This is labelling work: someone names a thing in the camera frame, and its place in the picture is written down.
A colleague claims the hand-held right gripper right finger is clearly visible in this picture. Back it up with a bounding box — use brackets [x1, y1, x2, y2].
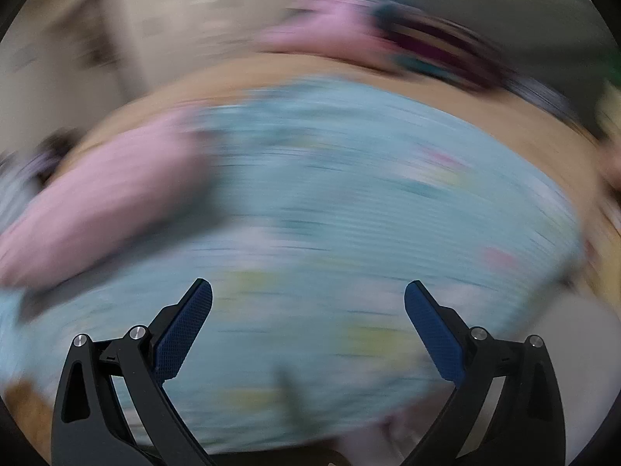
[404, 280, 566, 466]

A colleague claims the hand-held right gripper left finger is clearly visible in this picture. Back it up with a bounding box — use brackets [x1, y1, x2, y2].
[51, 278, 214, 466]

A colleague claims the pink quilted jacket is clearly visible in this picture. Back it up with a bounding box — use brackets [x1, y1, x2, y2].
[0, 107, 214, 292]

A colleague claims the pile of clothes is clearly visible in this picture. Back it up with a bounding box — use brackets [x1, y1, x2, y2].
[29, 129, 85, 176]

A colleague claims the blue cartoon printed sheet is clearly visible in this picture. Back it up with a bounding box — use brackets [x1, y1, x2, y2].
[0, 75, 588, 447]

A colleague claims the dark striped pillow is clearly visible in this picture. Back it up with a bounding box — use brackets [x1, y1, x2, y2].
[378, 2, 515, 93]

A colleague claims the grey quilted headboard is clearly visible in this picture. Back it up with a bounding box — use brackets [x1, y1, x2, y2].
[359, 0, 612, 132]

